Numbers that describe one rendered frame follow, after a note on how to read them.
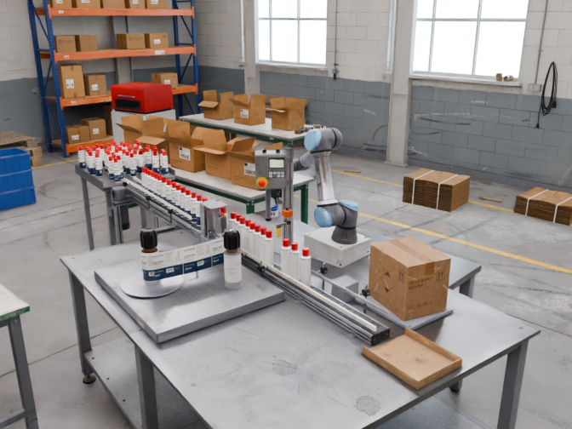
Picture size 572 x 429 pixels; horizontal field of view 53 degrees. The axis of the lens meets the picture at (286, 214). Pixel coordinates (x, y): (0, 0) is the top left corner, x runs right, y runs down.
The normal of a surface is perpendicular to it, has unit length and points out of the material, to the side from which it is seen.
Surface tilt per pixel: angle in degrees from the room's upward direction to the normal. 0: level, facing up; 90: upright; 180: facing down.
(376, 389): 0
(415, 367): 0
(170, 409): 0
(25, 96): 90
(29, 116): 90
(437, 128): 90
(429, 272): 90
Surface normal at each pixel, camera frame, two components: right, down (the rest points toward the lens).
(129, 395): 0.01, -0.95
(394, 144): -0.69, 0.24
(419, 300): 0.42, 0.30
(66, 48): 0.70, 0.25
